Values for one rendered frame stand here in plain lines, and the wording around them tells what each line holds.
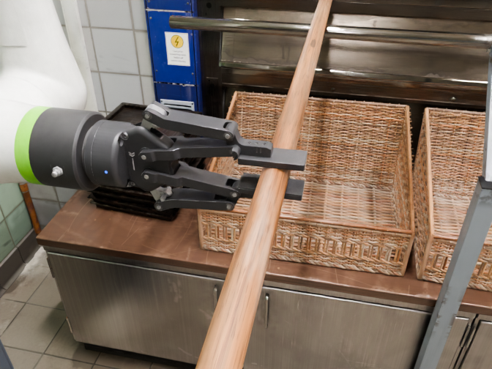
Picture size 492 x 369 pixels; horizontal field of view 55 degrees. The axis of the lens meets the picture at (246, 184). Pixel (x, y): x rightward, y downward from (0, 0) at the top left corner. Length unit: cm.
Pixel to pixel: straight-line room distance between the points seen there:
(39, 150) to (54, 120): 4
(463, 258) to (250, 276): 80
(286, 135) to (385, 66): 97
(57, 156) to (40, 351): 147
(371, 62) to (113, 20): 83
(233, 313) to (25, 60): 45
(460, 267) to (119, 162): 82
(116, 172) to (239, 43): 106
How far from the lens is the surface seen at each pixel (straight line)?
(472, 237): 109
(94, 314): 164
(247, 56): 153
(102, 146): 53
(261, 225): 42
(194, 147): 50
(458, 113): 157
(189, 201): 55
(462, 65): 154
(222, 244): 130
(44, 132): 55
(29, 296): 217
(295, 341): 146
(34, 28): 67
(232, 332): 34
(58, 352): 194
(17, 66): 68
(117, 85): 174
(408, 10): 148
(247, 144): 49
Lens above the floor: 148
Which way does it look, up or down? 35 degrees down
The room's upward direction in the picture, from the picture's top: straight up
